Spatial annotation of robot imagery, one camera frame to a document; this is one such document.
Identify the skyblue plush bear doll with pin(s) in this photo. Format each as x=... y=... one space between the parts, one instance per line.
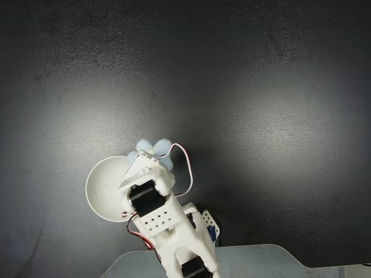
x=160 y=147

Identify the blue clamp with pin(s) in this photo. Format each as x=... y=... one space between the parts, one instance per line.
x=213 y=234

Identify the white ceramic bowl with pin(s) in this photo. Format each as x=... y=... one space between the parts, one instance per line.
x=103 y=185

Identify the pale grey mounting board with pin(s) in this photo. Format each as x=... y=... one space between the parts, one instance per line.
x=261 y=260

